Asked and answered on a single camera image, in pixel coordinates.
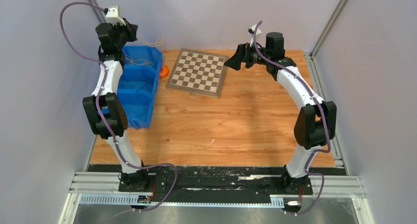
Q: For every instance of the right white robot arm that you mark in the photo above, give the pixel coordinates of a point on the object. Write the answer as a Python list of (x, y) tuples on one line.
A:
[(315, 124)]

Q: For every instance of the orange small object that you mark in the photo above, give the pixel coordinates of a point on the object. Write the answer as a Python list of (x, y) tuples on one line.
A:
[(164, 72)]

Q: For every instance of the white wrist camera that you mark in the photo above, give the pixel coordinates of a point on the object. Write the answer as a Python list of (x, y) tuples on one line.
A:
[(253, 32), (112, 15)]

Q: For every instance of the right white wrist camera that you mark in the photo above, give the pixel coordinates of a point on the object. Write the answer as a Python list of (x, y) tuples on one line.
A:
[(253, 32)]

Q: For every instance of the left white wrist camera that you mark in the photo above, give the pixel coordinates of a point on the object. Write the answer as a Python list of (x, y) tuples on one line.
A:
[(112, 15)]

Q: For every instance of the blue plastic bin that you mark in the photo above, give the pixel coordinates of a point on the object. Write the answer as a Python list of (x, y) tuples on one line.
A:
[(139, 83)]

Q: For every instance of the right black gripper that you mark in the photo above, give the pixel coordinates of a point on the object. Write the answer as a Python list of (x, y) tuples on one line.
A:
[(243, 54)]

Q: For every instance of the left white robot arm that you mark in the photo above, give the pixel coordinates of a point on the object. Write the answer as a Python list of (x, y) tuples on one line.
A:
[(104, 112)]

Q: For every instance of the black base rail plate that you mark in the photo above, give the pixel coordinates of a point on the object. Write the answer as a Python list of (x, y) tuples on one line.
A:
[(217, 184)]

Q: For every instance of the checkerboard calibration board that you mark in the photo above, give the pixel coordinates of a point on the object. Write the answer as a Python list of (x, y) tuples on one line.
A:
[(198, 72)]

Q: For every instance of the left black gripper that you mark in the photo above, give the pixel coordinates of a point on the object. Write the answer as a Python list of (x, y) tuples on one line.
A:
[(131, 30)]

